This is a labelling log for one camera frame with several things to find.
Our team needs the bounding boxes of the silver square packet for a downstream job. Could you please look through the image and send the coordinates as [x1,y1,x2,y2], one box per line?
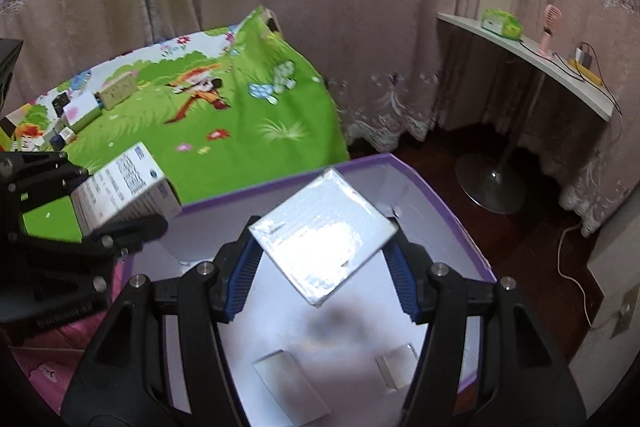
[248,167,399,308]

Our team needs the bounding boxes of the small white box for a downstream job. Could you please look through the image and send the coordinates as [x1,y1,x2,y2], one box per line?
[375,343,422,391]

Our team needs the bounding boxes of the green tissue box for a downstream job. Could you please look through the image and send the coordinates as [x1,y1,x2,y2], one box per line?
[481,8,524,40]

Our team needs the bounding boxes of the white cable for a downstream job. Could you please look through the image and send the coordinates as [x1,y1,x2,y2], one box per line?
[556,219,622,331]

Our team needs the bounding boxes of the pale barcode box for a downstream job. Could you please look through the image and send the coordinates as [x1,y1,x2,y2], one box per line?
[95,74,139,110]

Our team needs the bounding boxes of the wall socket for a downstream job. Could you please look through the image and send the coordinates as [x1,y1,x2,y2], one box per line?
[612,284,640,338]

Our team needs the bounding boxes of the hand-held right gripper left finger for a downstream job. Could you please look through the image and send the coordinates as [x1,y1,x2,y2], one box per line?
[60,214,263,427]

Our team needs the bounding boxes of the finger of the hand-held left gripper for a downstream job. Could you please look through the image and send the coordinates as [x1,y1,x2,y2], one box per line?
[0,151,90,214]
[0,213,169,269]

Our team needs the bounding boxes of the white round side table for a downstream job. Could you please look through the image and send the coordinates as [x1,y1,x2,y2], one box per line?
[436,11,615,215]

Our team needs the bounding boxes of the white box with dark end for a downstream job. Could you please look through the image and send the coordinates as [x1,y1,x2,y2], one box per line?
[52,92,104,128]

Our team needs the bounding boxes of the black cable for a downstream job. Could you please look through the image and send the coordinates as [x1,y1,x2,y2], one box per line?
[520,39,624,116]

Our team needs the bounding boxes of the white printed carton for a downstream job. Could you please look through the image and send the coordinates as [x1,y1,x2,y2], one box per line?
[70,142,183,238]

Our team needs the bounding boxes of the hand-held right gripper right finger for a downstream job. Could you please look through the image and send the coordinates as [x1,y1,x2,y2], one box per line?
[382,218,588,427]

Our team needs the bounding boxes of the green cartoon printed blanket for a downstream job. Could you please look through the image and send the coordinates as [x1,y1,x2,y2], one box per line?
[0,6,351,244]

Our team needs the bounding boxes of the flat silver box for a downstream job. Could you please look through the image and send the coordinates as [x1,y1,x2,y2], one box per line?
[252,349,332,416]

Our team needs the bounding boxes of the pink handheld fan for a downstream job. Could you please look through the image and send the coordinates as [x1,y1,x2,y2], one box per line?
[537,4,559,58]

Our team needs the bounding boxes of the yellow power strip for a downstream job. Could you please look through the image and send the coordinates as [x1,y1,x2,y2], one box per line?
[570,58,603,84]

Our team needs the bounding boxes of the purple storage box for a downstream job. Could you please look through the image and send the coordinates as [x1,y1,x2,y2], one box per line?
[112,152,498,427]

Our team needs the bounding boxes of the pink printed box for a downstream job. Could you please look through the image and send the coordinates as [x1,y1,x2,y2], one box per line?
[9,257,132,408]

